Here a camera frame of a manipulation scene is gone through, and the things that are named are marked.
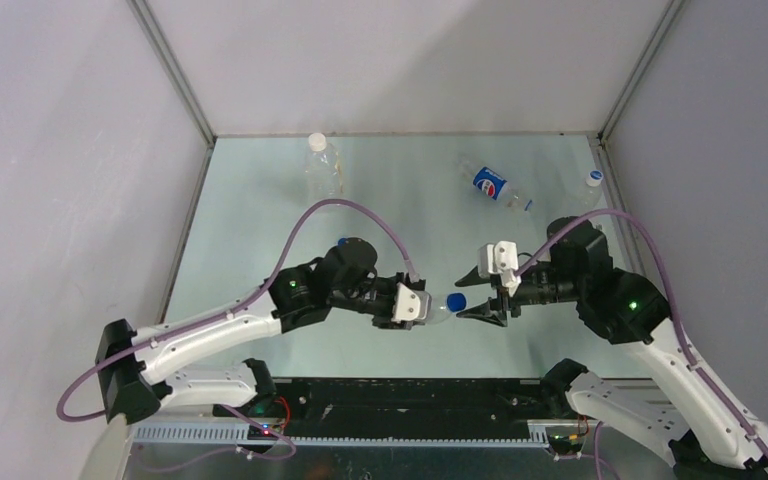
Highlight clear unlabelled plastic bottle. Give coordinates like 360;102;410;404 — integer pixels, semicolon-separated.
558;174;603;217

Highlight white bottle cap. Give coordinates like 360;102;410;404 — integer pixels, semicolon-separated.
585;170;604;188
308;132;328;152

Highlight cream label clear bottle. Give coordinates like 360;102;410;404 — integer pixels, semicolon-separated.
304;138;344;203

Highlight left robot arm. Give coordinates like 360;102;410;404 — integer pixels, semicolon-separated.
96;238;432;424

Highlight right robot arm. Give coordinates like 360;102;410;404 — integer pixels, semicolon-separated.
460;213;768;479

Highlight Pepsi bottle blue label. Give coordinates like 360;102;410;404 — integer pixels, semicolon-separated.
457;155;533;212

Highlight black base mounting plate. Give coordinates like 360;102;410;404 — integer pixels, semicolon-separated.
238;377;589;439

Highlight right controller board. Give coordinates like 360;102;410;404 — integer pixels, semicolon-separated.
546;434;587;461

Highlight controller board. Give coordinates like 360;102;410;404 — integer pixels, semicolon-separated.
246;425;279;443
546;434;587;461

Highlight left controller board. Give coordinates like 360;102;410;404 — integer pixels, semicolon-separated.
246;425;279;443

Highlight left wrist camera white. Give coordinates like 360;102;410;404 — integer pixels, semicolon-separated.
391;283;432;326

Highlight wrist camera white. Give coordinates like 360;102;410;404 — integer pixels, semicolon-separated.
477;241;521;296
391;283;432;326

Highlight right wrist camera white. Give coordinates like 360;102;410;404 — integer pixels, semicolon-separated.
477;241;521;296

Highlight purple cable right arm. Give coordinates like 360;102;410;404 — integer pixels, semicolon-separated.
516;209;768;480

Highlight grey aluminium frame rail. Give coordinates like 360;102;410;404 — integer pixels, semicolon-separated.
589;135;736;480

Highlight white slotted cable duct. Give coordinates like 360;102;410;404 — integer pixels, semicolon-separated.
133;422;549;448

